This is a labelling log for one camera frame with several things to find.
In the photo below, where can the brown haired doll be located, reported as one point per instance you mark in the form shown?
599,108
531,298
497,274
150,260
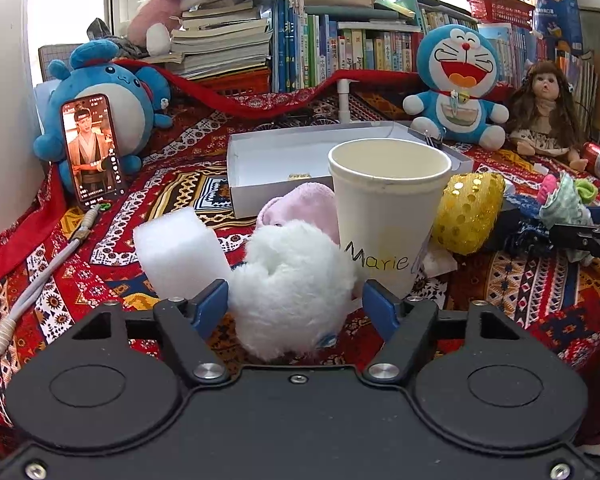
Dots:
545,90

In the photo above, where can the pink plush toy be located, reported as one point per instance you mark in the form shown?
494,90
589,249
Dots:
155,15

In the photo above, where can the grey plush toy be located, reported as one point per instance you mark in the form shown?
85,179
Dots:
110,40

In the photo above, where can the dark blue patterned cloth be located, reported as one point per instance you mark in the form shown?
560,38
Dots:
530,210

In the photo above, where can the grey grid cutting mat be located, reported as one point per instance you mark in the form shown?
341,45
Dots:
60,57

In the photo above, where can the orange plastic crate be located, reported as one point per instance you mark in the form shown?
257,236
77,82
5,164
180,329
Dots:
240,82

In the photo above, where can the row of standing books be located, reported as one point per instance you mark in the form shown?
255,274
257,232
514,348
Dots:
330,45

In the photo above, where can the miniature bicycle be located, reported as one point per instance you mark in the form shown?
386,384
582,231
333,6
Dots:
320,120

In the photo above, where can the white foam block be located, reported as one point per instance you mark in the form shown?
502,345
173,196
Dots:
180,255

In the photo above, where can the stack of lying books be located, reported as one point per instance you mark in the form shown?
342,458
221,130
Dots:
220,40

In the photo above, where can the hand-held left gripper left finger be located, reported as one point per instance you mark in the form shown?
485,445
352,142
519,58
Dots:
212,305

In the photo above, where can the white shallow cardboard box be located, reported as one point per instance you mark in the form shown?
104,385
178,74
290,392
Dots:
280,160

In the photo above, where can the gold sequin cloth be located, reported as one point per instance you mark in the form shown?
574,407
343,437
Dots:
467,210

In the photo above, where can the white fluffy plush ball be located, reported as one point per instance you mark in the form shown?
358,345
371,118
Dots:
290,285

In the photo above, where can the black binder clip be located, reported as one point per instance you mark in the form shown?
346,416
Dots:
432,139

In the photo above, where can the blue cat plush toy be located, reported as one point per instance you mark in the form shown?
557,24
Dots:
460,60

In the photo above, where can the pale green white cloth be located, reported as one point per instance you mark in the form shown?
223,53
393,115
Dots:
562,207

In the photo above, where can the blue printed box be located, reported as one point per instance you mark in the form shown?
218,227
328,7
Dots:
555,20

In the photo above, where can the blue round plush toy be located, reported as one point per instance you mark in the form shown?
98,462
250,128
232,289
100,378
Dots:
125,100

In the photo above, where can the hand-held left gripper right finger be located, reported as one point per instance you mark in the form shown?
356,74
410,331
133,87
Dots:
380,310

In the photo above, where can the smartphone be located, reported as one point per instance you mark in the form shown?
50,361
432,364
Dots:
92,150

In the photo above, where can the white paper cup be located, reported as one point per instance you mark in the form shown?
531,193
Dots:
380,210

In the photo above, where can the red plastic basket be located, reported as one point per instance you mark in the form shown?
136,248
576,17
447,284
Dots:
500,7

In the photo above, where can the white plastic pipe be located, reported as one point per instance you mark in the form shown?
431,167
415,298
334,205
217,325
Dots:
345,105

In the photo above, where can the white crumpled paper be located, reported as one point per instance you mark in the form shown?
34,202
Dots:
437,260

